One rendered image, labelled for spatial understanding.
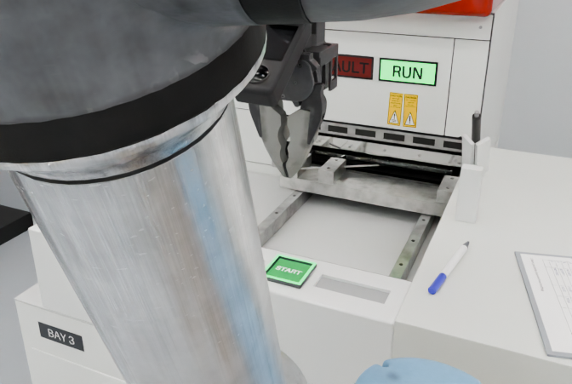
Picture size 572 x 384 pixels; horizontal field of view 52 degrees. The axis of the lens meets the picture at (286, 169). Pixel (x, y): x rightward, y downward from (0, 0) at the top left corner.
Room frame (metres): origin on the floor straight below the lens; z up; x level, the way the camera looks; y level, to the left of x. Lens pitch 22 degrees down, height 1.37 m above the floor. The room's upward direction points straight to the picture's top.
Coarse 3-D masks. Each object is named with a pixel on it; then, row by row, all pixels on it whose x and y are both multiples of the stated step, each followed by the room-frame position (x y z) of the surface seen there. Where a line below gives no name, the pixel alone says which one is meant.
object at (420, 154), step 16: (320, 144) 1.23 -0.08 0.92; (336, 144) 1.22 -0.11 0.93; (352, 144) 1.20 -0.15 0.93; (368, 144) 1.19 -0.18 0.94; (384, 144) 1.18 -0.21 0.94; (416, 160) 1.15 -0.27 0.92; (432, 160) 1.13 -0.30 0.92; (448, 160) 1.12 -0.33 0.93; (384, 176) 1.17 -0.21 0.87; (400, 176) 1.17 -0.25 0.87
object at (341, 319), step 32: (64, 288) 0.75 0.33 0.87; (288, 288) 0.61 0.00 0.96; (320, 288) 0.61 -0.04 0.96; (352, 288) 0.62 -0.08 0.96; (384, 288) 0.61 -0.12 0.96; (288, 320) 0.60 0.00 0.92; (320, 320) 0.58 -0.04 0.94; (352, 320) 0.56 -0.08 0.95; (384, 320) 0.55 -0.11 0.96; (288, 352) 0.60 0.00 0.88; (320, 352) 0.58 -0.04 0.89; (352, 352) 0.56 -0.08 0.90; (384, 352) 0.55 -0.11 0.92
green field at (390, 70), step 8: (384, 64) 1.19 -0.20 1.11; (392, 64) 1.18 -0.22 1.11; (400, 64) 1.18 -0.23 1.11; (408, 64) 1.17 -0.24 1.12; (416, 64) 1.16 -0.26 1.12; (424, 64) 1.16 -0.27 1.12; (432, 64) 1.15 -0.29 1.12; (384, 72) 1.19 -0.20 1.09; (392, 72) 1.18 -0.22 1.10; (400, 72) 1.17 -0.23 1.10; (408, 72) 1.17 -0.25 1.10; (416, 72) 1.16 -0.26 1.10; (424, 72) 1.15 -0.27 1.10; (432, 72) 1.15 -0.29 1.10; (400, 80) 1.17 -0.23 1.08; (408, 80) 1.17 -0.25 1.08; (416, 80) 1.16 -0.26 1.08; (424, 80) 1.15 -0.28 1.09; (432, 80) 1.15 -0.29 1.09
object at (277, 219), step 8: (296, 192) 1.13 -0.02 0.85; (304, 192) 1.14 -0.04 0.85; (288, 200) 1.09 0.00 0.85; (296, 200) 1.10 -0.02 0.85; (304, 200) 1.14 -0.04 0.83; (280, 208) 1.06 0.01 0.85; (288, 208) 1.06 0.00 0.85; (296, 208) 1.10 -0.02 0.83; (272, 216) 1.02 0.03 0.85; (280, 216) 1.03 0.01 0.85; (288, 216) 1.06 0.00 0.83; (264, 224) 0.99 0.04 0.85; (272, 224) 1.00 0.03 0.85; (280, 224) 1.03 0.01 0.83; (264, 232) 0.96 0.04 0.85; (272, 232) 1.00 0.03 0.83; (264, 240) 0.96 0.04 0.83
